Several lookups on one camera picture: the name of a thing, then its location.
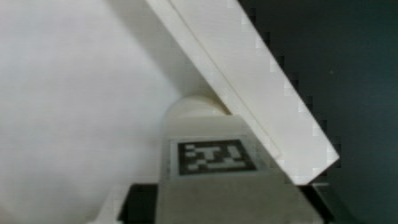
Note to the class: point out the white table leg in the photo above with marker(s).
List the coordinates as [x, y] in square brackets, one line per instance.
[225, 186]

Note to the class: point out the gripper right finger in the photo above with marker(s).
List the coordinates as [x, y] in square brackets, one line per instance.
[328, 203]

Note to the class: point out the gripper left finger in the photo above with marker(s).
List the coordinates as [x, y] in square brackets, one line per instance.
[131, 205]

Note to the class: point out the white square tabletop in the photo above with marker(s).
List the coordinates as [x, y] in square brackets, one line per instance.
[104, 60]

